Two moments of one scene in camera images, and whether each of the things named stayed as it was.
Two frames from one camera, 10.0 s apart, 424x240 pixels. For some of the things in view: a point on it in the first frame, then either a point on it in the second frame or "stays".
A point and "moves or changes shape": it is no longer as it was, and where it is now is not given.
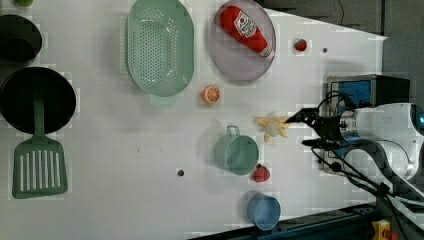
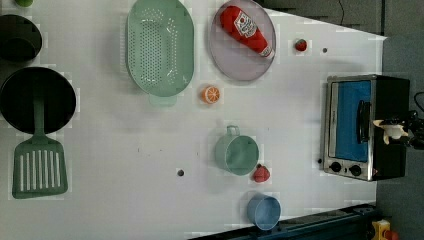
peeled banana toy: [272, 126] moves or changes shape
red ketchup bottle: [246, 30] stays
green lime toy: [24, 3] stays
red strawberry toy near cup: [261, 173] stays
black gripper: [328, 128] → [415, 125]
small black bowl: [20, 39] stays
